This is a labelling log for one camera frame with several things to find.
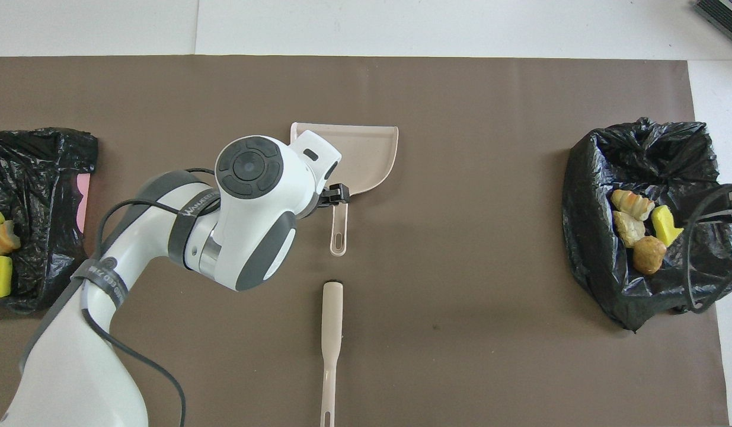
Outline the beige hand brush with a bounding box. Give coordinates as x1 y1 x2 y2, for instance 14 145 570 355
319 281 344 427

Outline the black trash bag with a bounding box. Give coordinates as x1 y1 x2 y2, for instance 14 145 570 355
561 117 732 332
0 128 99 315

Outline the left black trash bag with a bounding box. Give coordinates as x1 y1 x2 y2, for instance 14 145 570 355
561 117 732 332

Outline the right black trash bag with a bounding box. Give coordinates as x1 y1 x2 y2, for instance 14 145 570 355
0 128 99 315

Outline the pale rock-like foam chunk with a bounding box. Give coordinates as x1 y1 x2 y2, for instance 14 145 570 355
0 220 21 257

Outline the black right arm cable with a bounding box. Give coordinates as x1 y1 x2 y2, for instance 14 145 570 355
685 180 732 314

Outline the brown oval nugget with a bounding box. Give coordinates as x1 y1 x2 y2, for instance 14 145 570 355
632 235 667 275

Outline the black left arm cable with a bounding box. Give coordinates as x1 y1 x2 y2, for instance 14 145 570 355
80 167 221 427

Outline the yellow sponge with green pad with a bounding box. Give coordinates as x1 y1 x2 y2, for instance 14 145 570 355
650 205 685 247

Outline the pale pink plastic dustpan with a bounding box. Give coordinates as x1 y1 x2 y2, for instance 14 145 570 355
290 122 399 257

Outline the striped croissant piece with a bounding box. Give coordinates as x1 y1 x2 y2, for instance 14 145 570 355
610 189 656 222

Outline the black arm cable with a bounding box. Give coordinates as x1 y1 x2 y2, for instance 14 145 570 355
685 180 732 314
80 167 221 427

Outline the dark ribbed flat object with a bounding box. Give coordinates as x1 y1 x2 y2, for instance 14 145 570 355
692 0 732 51

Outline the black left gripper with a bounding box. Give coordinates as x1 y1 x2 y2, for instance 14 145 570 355
299 183 350 221

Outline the brown table mat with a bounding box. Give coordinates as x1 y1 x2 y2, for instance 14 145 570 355
0 56 729 427

